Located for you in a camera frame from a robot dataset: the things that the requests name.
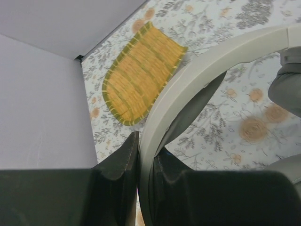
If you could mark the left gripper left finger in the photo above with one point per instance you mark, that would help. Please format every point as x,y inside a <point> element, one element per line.
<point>104,195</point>

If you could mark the yellow woven bamboo tray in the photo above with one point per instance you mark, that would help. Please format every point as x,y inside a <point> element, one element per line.
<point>139,73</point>

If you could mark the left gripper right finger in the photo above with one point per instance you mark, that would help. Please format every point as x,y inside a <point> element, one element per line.
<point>186,197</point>

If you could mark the white grey gaming headphones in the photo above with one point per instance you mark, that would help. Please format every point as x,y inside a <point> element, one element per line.
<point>194,77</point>

